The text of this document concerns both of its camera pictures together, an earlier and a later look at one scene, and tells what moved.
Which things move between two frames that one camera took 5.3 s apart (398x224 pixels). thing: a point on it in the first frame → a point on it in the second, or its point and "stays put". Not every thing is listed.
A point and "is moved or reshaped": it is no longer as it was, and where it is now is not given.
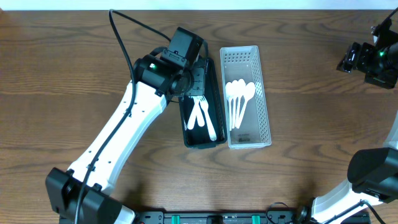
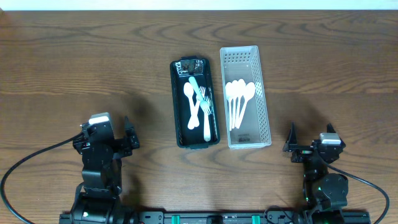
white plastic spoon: (250, 91) stays put
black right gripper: (352, 57) → (306, 149)
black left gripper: (199, 78) → (123, 142)
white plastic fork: (204, 106) is moved or reshaped
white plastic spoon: (229, 89) stays put
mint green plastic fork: (192, 119) → (204, 103)
